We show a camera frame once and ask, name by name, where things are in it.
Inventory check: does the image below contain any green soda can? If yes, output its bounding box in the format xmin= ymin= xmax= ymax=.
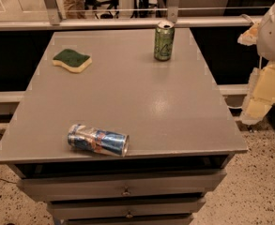
xmin=154 ymin=21 xmax=175 ymax=61

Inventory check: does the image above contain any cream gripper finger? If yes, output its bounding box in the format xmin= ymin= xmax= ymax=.
xmin=240 ymin=61 xmax=275 ymax=125
xmin=237 ymin=22 xmax=259 ymax=46

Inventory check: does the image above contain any silver blue redbull can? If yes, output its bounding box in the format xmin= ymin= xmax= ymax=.
xmin=68 ymin=125 xmax=130 ymax=157

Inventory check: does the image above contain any green yellow sponge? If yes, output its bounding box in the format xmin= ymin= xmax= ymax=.
xmin=53 ymin=49 xmax=92 ymax=73

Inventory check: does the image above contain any grey drawer cabinet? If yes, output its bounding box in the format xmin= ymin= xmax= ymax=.
xmin=0 ymin=28 xmax=247 ymax=225

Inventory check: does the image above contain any top drawer brass knob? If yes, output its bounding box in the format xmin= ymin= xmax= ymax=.
xmin=121 ymin=187 xmax=130 ymax=196

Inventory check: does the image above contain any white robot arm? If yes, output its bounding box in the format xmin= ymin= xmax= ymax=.
xmin=237 ymin=3 xmax=275 ymax=125

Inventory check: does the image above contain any metal window rail frame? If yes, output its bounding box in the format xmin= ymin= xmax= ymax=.
xmin=0 ymin=0 xmax=275 ymax=31

